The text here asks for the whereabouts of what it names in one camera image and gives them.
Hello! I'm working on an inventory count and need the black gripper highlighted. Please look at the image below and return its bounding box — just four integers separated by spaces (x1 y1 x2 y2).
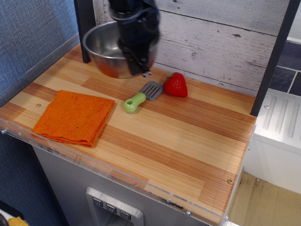
110 3 160 77

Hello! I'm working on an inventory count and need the white toy sink drainboard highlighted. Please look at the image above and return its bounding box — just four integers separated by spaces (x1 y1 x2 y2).
244 89 301 193

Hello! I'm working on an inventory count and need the silver dispenser button panel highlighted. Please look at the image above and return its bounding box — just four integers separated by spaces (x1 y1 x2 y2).
86 187 144 226

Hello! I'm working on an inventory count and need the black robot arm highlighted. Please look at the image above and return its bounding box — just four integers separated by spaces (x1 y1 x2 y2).
109 0 160 78

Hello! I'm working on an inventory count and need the dark grey post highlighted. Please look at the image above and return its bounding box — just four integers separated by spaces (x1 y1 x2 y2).
73 0 96 63
250 0 301 117

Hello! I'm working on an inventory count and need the orange folded cloth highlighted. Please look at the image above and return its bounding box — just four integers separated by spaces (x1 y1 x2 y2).
32 90 115 147

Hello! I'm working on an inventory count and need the silver toy fridge cabinet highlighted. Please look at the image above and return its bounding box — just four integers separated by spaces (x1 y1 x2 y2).
34 147 204 226

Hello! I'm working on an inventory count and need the stainless steel pot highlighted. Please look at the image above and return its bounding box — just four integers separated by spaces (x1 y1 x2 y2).
82 20 158 80

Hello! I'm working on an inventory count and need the red toy strawberry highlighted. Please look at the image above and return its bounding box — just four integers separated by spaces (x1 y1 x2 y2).
163 72 188 97

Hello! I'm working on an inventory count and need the dark grey left post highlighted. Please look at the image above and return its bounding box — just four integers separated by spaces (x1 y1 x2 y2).
73 0 96 63

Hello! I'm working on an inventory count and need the yellow object bottom left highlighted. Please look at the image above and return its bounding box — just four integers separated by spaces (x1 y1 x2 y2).
8 217 29 226

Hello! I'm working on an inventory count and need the dark grey right post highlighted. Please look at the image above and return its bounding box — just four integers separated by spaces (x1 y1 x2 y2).
250 0 301 117

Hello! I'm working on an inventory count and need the clear acrylic edge guard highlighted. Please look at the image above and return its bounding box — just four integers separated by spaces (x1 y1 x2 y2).
0 114 255 226

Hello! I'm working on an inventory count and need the green handled grey spatula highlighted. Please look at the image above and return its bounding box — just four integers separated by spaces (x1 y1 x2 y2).
123 81 164 113

